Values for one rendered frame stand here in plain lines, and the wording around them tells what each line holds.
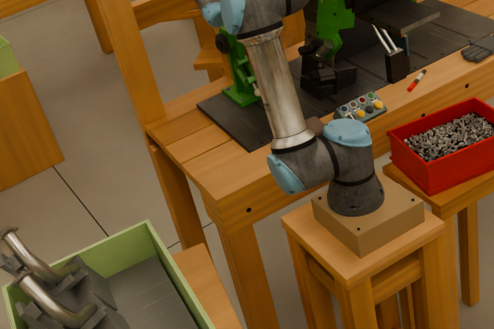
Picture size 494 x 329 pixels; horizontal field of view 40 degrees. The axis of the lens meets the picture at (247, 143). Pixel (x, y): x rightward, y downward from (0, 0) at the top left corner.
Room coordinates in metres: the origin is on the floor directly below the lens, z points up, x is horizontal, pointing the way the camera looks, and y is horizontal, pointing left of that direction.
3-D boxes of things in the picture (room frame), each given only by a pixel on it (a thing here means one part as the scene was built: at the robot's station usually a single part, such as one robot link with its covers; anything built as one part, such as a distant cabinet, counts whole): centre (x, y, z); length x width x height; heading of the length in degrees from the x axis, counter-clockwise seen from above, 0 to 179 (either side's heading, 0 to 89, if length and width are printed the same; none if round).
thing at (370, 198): (1.41, -0.25, 0.97); 0.15 x 0.15 x 0.10
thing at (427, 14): (2.12, -0.55, 1.11); 0.39 x 0.16 x 0.03; 21
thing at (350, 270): (1.41, -0.25, 0.83); 0.32 x 0.32 x 0.04; 21
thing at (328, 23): (2.10, -0.40, 1.17); 0.13 x 0.12 x 0.20; 111
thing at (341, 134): (1.42, -0.24, 1.09); 0.13 x 0.12 x 0.14; 104
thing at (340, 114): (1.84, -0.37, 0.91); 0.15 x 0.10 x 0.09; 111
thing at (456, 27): (2.18, -0.44, 0.89); 1.10 x 0.42 x 0.02; 111
